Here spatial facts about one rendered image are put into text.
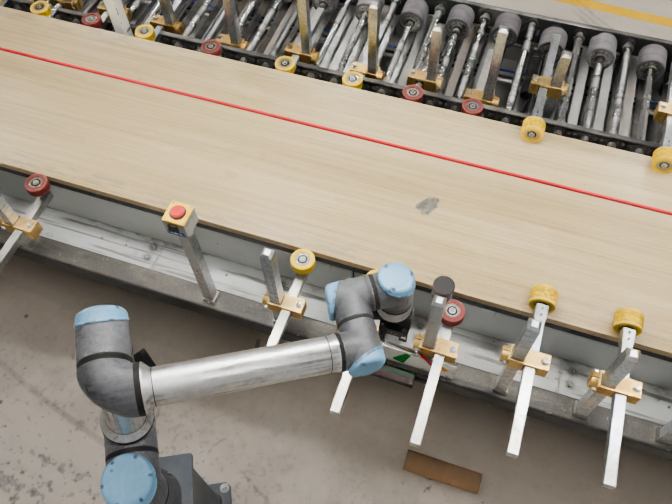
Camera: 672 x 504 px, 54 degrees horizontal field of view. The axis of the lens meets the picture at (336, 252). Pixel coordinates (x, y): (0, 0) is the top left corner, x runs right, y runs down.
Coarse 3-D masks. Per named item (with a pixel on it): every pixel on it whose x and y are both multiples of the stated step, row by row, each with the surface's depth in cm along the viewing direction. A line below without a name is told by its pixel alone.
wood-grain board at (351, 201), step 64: (0, 64) 263; (128, 64) 262; (192, 64) 261; (0, 128) 246; (64, 128) 245; (128, 128) 244; (192, 128) 243; (256, 128) 243; (384, 128) 241; (448, 128) 241; (512, 128) 240; (128, 192) 229; (192, 192) 228; (256, 192) 228; (320, 192) 227; (384, 192) 226; (448, 192) 226; (512, 192) 225; (576, 192) 224; (640, 192) 224; (320, 256) 216; (384, 256) 213; (448, 256) 212; (512, 256) 212; (576, 256) 211; (640, 256) 211; (576, 320) 200
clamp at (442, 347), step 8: (416, 336) 202; (416, 344) 201; (440, 344) 200; (448, 344) 200; (456, 344) 200; (424, 352) 202; (432, 352) 200; (440, 352) 199; (448, 352) 199; (456, 352) 199; (448, 360) 201
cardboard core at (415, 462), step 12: (408, 456) 261; (420, 456) 261; (408, 468) 260; (420, 468) 259; (432, 468) 258; (444, 468) 258; (456, 468) 258; (444, 480) 258; (456, 480) 256; (468, 480) 256; (480, 480) 255
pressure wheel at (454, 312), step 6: (450, 300) 204; (456, 300) 204; (450, 306) 203; (456, 306) 203; (462, 306) 202; (444, 312) 201; (450, 312) 202; (456, 312) 202; (462, 312) 201; (444, 318) 200; (450, 318) 200; (456, 318) 200; (462, 318) 200; (450, 324) 201; (456, 324) 202
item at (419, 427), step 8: (448, 328) 204; (440, 336) 202; (448, 336) 202; (440, 360) 198; (432, 368) 197; (440, 368) 197; (432, 376) 196; (432, 384) 195; (424, 392) 193; (432, 392) 193; (424, 400) 192; (432, 400) 192; (424, 408) 191; (424, 416) 190; (416, 424) 189; (424, 424) 188; (416, 432) 187; (416, 440) 186
